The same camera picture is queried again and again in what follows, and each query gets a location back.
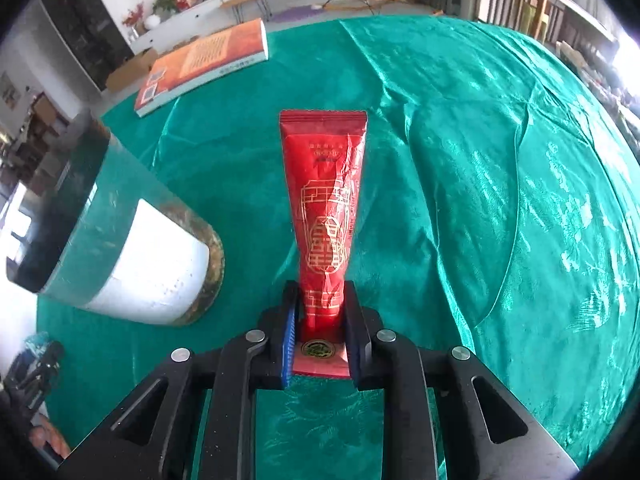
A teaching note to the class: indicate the green satin tablecloth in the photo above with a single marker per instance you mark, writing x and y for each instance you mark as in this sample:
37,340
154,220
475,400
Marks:
475,185

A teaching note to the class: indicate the orange book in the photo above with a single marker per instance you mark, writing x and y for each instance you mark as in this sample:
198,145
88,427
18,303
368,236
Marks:
200,57

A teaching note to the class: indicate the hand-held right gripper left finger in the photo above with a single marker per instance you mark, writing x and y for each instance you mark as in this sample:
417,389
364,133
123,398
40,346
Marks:
289,340

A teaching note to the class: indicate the brown cardboard box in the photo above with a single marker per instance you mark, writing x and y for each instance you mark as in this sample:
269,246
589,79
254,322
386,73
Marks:
131,70

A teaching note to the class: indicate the person's left hand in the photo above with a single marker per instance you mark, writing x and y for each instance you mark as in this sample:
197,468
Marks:
50,440

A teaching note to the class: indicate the red foil packet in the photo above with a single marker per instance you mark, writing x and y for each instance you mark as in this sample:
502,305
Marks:
325,200

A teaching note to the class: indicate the bushy green potted plant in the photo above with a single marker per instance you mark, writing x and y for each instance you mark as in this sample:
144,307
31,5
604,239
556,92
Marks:
166,1

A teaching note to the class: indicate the dark glass display cabinet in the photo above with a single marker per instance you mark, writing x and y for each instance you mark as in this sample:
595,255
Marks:
85,15

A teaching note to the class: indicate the dark wooden slatted chair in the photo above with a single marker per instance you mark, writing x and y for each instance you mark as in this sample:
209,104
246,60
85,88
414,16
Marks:
510,0

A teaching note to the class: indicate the red flowers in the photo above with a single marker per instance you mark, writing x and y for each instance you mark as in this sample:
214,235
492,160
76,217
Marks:
133,15

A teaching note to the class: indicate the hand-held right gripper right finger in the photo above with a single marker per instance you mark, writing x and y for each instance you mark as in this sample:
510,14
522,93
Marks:
355,340

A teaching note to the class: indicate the clear jar with black lid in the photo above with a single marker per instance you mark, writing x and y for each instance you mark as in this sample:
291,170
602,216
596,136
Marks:
145,260

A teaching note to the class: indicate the white round vase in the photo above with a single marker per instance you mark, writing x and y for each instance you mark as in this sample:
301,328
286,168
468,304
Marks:
152,21

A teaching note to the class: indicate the purple floor mat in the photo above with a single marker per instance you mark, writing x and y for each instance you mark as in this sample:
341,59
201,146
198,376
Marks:
300,12

